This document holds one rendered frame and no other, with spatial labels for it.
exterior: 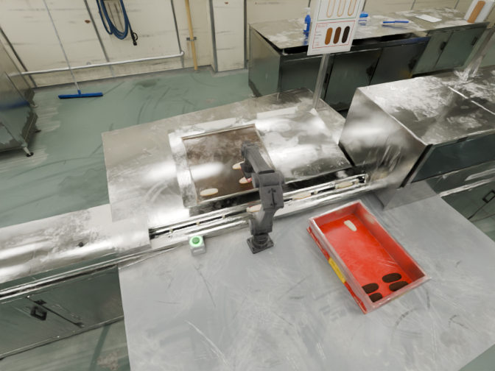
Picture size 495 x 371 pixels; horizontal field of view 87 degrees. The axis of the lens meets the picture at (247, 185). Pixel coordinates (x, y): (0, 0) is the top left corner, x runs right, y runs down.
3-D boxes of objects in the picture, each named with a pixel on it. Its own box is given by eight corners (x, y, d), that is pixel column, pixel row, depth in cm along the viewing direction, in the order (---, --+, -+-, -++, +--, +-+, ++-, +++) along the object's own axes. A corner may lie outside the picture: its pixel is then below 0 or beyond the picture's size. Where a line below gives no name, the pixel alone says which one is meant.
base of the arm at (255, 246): (253, 254, 129) (274, 245, 133) (253, 246, 123) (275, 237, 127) (245, 240, 135) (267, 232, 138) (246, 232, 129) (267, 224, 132)
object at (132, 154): (160, 318, 185) (118, 269, 124) (135, 201, 255) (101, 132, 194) (359, 230, 235) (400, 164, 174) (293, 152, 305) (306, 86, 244)
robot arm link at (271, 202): (261, 209, 86) (290, 205, 87) (253, 172, 91) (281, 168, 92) (250, 237, 127) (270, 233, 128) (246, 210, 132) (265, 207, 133)
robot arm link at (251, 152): (255, 192, 92) (285, 188, 93) (254, 177, 89) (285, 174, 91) (239, 154, 130) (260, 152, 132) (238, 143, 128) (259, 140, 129)
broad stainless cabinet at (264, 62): (272, 134, 328) (280, 48, 252) (246, 93, 395) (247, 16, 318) (398, 109, 370) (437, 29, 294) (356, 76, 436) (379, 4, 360)
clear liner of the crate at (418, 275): (364, 318, 110) (373, 311, 102) (303, 227, 139) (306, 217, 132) (422, 286, 119) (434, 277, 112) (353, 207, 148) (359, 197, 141)
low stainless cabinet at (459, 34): (395, 87, 413) (420, 31, 353) (363, 64, 466) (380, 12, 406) (458, 75, 440) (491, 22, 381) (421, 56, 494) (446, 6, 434)
